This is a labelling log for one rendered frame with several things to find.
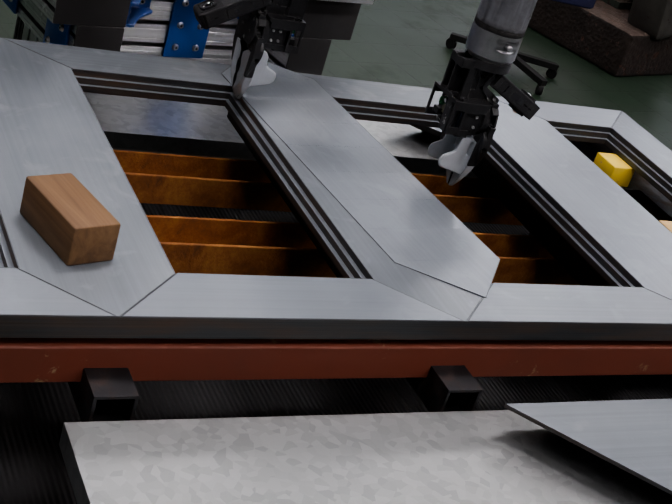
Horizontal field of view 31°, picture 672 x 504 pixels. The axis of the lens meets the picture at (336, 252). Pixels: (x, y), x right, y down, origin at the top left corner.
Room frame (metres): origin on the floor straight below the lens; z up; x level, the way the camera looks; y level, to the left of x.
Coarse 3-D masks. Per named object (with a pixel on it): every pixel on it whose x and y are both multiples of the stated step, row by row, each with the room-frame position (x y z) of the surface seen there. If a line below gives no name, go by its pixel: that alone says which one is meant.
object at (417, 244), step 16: (384, 240) 1.47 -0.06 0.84; (400, 240) 1.49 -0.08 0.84; (416, 240) 1.50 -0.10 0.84; (432, 240) 1.52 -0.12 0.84; (448, 240) 1.54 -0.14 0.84; (464, 240) 1.55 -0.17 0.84; (480, 240) 1.57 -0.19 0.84; (400, 256) 1.44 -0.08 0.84; (416, 256) 1.46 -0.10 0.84; (432, 256) 1.47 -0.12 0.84; (448, 256) 1.49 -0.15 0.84; (464, 256) 1.50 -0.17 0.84; (480, 256) 1.52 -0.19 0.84; (496, 256) 1.54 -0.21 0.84
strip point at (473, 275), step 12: (408, 264) 1.43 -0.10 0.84; (420, 264) 1.44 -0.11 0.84; (432, 264) 1.45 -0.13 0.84; (444, 264) 1.46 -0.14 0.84; (456, 264) 1.47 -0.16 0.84; (468, 264) 1.48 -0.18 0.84; (480, 264) 1.50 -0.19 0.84; (492, 264) 1.51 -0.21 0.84; (432, 276) 1.42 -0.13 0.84; (444, 276) 1.43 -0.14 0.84; (456, 276) 1.44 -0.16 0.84; (468, 276) 1.45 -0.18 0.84; (480, 276) 1.46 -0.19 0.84; (492, 276) 1.47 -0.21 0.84; (468, 288) 1.42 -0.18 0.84; (480, 288) 1.43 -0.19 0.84
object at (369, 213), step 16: (352, 208) 1.54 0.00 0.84; (368, 208) 1.55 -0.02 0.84; (384, 208) 1.57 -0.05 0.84; (400, 208) 1.59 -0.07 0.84; (416, 208) 1.61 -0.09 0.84; (432, 208) 1.62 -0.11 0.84; (368, 224) 1.50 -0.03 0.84; (384, 224) 1.52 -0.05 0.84; (400, 224) 1.54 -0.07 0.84; (416, 224) 1.55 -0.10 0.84; (432, 224) 1.57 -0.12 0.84; (448, 224) 1.59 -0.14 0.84
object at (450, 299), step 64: (256, 128) 1.72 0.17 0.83; (576, 128) 2.20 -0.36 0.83; (320, 192) 1.56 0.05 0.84; (0, 256) 1.17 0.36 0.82; (384, 256) 1.43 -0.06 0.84; (0, 320) 1.03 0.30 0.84; (64, 320) 1.07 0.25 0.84; (128, 320) 1.10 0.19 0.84; (192, 320) 1.14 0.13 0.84; (256, 320) 1.18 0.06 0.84; (320, 320) 1.22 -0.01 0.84; (384, 320) 1.27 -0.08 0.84
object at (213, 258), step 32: (160, 224) 1.56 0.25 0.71; (192, 224) 1.59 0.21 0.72; (224, 224) 1.61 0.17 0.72; (256, 224) 1.64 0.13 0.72; (288, 224) 1.67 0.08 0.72; (192, 256) 1.51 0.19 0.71; (224, 256) 1.54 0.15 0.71; (256, 256) 1.56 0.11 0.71; (288, 256) 1.59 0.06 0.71; (320, 256) 1.62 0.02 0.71; (512, 256) 1.90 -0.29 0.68; (544, 256) 1.93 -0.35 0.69
